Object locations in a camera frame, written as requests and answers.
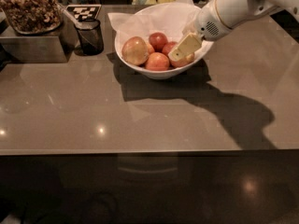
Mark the white plastic spoon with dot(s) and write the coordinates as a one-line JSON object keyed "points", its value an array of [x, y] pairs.
{"points": [[70, 16]]}

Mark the white paper bowl liner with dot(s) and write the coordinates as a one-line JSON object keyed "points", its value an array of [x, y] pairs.
{"points": [[168, 18]]}

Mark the large yellow-red apple left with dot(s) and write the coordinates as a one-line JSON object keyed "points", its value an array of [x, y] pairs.
{"points": [[135, 51]]}

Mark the white ceramic bowl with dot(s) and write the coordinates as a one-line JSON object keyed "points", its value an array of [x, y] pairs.
{"points": [[171, 71]]}

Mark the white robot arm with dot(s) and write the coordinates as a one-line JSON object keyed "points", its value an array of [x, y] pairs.
{"points": [[247, 10]]}

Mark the black white marker tag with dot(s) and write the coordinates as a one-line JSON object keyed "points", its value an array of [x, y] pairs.
{"points": [[84, 12]]}

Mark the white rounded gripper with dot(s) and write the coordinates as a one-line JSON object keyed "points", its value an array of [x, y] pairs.
{"points": [[206, 21]]}

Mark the red apple middle back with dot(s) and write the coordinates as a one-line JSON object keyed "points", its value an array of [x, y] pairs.
{"points": [[167, 47]]}

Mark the glass jar of granola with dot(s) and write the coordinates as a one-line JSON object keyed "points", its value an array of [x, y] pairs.
{"points": [[32, 17]]}

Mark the red apple front centre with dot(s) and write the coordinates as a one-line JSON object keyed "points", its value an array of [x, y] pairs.
{"points": [[157, 62]]}

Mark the small apple hidden centre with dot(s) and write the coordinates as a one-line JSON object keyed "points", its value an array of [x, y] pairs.
{"points": [[150, 48]]}

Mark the black mesh cup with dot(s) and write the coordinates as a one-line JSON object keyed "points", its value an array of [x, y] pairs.
{"points": [[90, 36]]}

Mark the grey metal stand box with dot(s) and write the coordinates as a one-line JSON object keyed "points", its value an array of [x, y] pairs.
{"points": [[52, 47]]}

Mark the dark red apple back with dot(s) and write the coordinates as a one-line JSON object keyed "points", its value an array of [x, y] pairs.
{"points": [[158, 40]]}

